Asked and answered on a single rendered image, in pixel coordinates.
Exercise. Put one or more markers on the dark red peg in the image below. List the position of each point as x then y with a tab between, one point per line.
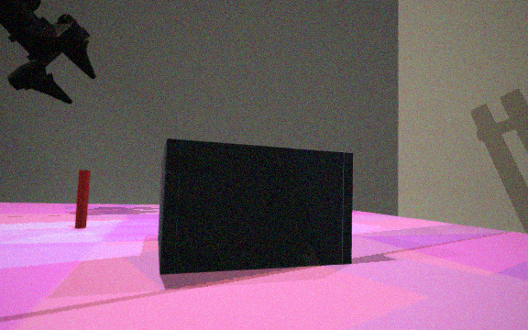
82	199

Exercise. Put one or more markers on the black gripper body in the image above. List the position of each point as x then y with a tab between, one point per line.
34	71

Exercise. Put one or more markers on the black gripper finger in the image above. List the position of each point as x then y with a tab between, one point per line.
80	57
48	86

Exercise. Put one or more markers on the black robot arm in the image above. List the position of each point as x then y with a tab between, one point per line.
60	36

